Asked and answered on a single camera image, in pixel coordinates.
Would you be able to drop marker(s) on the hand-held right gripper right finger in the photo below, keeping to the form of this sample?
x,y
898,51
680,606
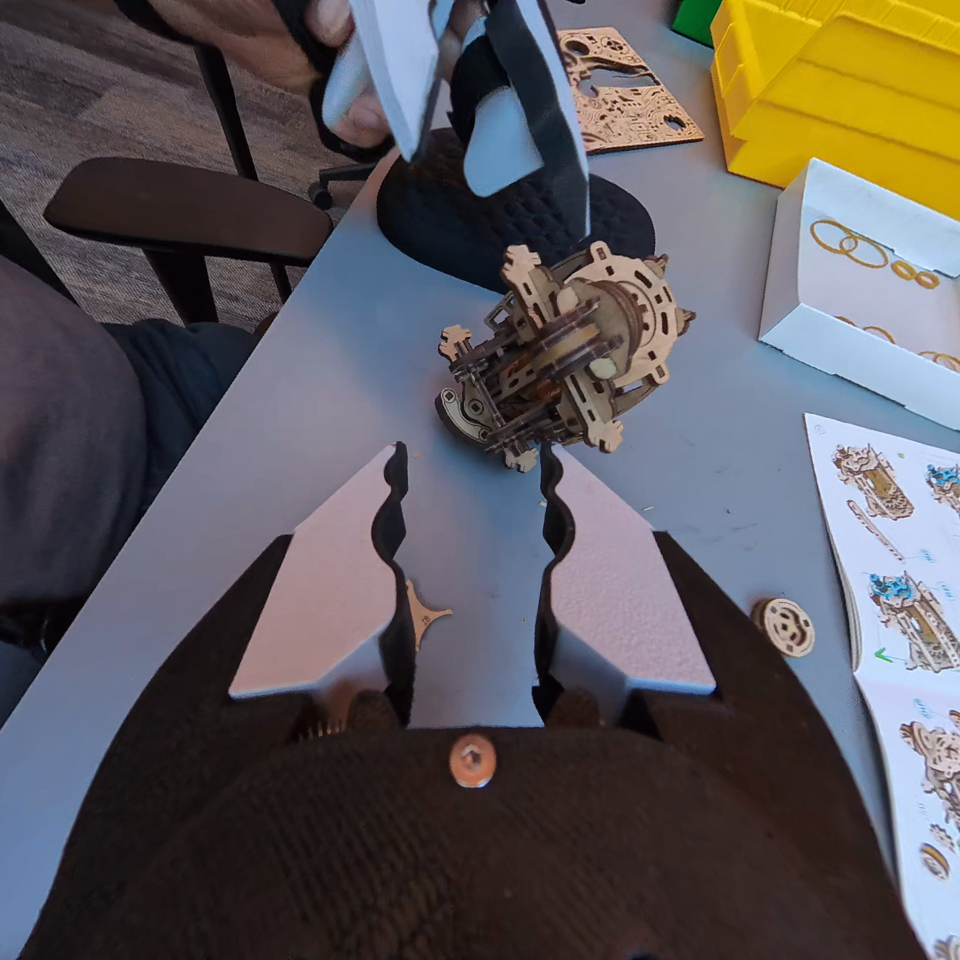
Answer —
x,y
630,615

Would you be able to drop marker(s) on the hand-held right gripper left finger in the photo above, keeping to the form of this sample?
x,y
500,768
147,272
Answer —
x,y
315,600

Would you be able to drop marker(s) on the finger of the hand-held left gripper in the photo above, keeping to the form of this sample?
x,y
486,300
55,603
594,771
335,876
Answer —
x,y
547,112
401,67

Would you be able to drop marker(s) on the small wooden piece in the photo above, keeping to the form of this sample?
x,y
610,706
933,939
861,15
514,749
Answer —
x,y
420,615

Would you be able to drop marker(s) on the wooden mechanical gear model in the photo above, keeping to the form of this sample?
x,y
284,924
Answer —
x,y
570,337

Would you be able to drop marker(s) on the laser-cut wooden parts sheet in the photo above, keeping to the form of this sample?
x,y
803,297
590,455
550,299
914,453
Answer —
x,y
637,131

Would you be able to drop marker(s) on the person's left hand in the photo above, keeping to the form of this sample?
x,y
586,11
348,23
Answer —
x,y
247,26

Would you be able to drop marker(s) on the black quilted cushion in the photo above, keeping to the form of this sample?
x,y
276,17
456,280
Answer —
x,y
450,217

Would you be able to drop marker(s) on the round wooden wheel disc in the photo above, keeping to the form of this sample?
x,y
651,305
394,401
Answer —
x,y
784,628

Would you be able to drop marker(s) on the green plastic bin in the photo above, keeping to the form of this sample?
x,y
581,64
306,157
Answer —
x,y
694,19

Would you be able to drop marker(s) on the black office chair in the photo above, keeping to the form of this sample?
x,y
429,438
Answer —
x,y
187,210

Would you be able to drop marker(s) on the stacked yellow plastic bins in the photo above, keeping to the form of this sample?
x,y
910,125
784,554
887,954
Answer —
x,y
825,112

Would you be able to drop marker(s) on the illustrated instruction booklet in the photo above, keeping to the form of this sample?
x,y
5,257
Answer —
x,y
900,690

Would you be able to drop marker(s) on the white cardboard box tray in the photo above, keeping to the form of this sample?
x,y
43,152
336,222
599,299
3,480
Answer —
x,y
787,262

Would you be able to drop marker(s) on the person's grey clothing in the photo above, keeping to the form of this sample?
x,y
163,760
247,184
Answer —
x,y
67,450

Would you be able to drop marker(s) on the group of yellow rubber bands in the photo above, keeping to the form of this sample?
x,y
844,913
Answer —
x,y
932,282

